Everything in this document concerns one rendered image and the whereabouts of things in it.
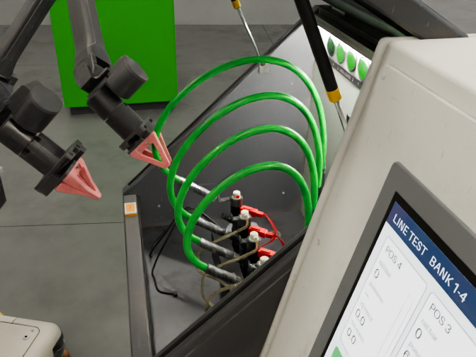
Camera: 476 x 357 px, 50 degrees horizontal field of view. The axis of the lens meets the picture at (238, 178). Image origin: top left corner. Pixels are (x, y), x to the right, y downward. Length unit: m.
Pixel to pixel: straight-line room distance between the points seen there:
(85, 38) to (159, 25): 3.15
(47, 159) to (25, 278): 1.88
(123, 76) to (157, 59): 3.37
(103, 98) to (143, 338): 0.47
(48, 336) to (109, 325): 0.43
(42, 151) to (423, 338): 0.67
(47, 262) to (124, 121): 1.88
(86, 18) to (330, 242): 0.77
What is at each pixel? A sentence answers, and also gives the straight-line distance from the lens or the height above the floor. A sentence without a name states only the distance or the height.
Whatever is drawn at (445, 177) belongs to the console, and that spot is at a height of 1.46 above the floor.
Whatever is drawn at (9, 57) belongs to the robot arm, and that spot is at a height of 1.32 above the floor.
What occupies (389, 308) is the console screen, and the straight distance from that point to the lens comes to 0.60.
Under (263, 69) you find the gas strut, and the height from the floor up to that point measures 1.29.
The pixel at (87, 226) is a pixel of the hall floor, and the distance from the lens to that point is 3.06.
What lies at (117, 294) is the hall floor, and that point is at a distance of 2.57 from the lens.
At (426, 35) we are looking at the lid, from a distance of 0.71.
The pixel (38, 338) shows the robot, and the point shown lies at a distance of 2.06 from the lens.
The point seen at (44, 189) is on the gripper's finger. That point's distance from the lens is 0.96.
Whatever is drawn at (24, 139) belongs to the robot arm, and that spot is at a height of 1.33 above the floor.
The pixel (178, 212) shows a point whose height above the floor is 1.19.
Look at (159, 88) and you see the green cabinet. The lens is 4.46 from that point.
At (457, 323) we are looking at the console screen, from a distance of 0.52.
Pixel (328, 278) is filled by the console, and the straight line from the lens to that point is 0.72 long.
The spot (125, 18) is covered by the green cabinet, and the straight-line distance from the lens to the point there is 4.29.
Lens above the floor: 1.71
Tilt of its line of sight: 30 degrees down
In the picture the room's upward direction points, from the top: 1 degrees clockwise
